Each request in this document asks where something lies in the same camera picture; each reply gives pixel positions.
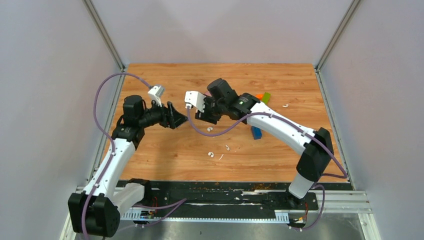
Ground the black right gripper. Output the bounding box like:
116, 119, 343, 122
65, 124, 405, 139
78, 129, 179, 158
194, 95, 227, 124

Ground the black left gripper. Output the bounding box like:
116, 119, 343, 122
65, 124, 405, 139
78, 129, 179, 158
138, 97, 189, 129

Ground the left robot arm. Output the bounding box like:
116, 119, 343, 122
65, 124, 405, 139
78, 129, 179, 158
67, 95, 188, 238

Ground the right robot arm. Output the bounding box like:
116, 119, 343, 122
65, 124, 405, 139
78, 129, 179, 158
184, 78, 334, 209

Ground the blue building block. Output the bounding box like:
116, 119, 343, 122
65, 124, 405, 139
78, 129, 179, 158
250, 126, 263, 140

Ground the green building block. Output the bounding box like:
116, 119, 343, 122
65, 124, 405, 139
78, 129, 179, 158
261, 92, 271, 105

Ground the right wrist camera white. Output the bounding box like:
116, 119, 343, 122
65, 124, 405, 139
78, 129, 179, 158
184, 91, 207, 113

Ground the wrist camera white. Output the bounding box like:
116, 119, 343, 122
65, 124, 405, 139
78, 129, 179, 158
184, 91, 207, 113
147, 84, 165, 107

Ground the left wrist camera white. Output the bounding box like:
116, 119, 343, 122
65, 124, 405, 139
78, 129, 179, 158
147, 84, 165, 107

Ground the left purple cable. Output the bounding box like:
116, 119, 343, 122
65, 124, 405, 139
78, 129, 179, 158
80, 72, 153, 240

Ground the left aluminium corner post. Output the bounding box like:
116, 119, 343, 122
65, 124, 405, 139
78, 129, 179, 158
82, 0, 127, 71

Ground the aluminium corner post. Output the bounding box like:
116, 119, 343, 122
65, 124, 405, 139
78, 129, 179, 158
82, 0, 127, 71
315, 0, 363, 72

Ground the right aluminium corner post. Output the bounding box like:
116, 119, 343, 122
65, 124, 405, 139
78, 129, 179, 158
315, 0, 363, 72

